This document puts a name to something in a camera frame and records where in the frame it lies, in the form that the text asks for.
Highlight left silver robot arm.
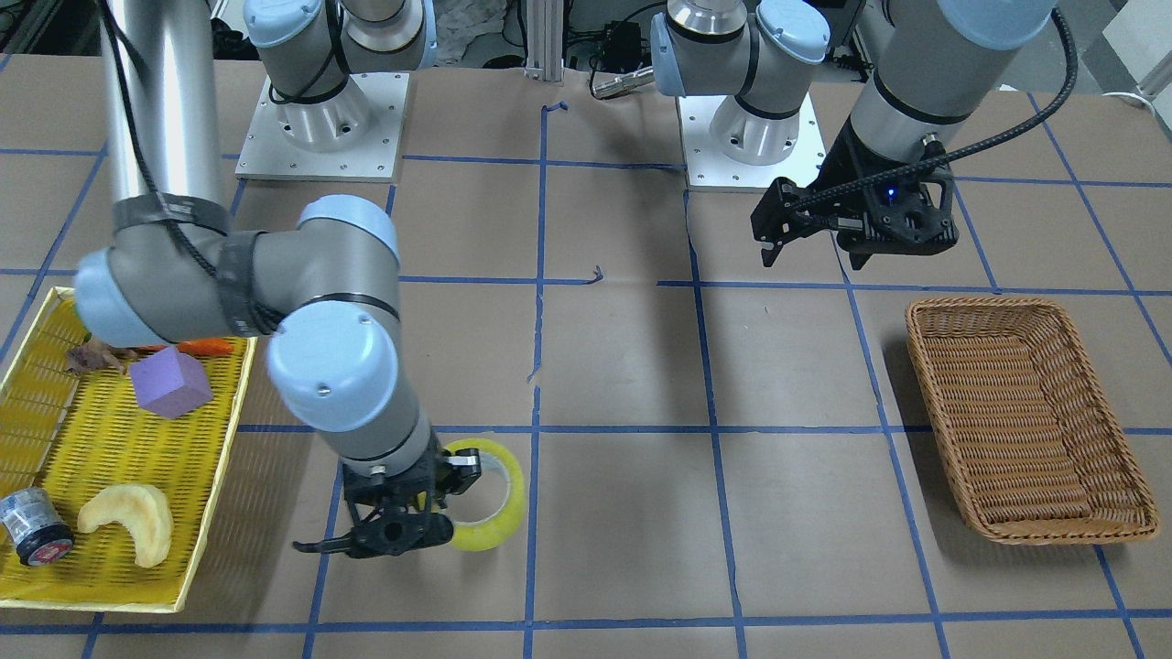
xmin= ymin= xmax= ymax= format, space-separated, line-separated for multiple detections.
xmin=649 ymin=1 xmax=1079 ymax=270

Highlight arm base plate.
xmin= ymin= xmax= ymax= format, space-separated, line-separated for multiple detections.
xmin=677 ymin=95 xmax=825 ymax=193
xmin=236 ymin=72 xmax=411 ymax=183

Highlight small black labelled can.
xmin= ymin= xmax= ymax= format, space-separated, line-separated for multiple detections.
xmin=1 ymin=485 xmax=74 ymax=568

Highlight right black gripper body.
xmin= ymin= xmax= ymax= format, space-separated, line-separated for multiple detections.
xmin=342 ymin=450 xmax=455 ymax=558

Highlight purple foam cube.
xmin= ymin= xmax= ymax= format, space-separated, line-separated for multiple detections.
xmin=129 ymin=347 xmax=213 ymax=417

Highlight brown wicker basket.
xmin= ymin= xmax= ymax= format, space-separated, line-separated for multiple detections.
xmin=905 ymin=297 xmax=1161 ymax=546

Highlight yellow woven basket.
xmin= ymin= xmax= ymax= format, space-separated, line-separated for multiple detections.
xmin=1 ymin=286 xmax=255 ymax=613

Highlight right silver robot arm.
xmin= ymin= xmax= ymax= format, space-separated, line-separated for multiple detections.
xmin=74 ymin=1 xmax=489 ymax=558

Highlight orange toy carrot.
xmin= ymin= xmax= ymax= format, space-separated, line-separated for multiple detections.
xmin=136 ymin=338 xmax=236 ymax=358

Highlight brown dried leaf toy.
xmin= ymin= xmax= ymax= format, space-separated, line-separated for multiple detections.
xmin=64 ymin=335 xmax=138 ymax=376

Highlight yellow tape roll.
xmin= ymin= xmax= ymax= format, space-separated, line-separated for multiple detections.
xmin=435 ymin=439 xmax=529 ymax=552

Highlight pale croissant toy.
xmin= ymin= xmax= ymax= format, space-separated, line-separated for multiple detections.
xmin=77 ymin=483 xmax=173 ymax=568

